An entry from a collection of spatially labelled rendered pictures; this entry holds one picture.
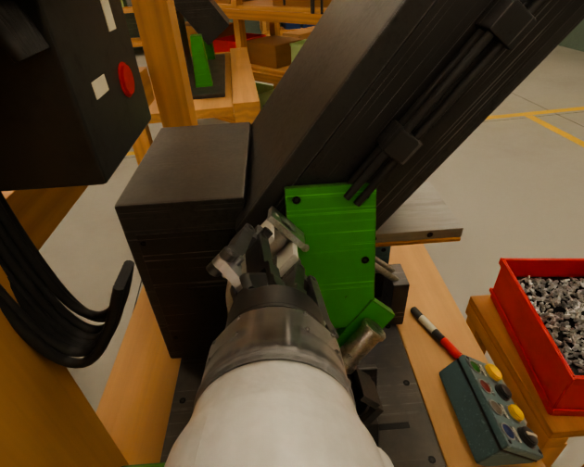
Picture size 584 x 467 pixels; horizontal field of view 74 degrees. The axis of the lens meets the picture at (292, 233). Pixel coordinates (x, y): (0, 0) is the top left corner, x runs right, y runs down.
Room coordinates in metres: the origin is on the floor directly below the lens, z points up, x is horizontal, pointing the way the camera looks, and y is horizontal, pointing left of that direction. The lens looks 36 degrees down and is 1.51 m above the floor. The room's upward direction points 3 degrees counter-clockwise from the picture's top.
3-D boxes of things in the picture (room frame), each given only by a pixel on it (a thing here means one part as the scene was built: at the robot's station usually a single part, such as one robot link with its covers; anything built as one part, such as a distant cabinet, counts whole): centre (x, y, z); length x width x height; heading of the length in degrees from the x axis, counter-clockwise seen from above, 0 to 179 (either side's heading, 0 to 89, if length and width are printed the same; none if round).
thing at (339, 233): (0.43, -0.05, 1.17); 0.13 x 0.12 x 0.20; 1
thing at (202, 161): (0.61, 0.15, 1.07); 0.30 x 0.18 x 0.34; 1
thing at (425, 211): (0.58, -0.08, 1.11); 0.39 x 0.16 x 0.03; 91
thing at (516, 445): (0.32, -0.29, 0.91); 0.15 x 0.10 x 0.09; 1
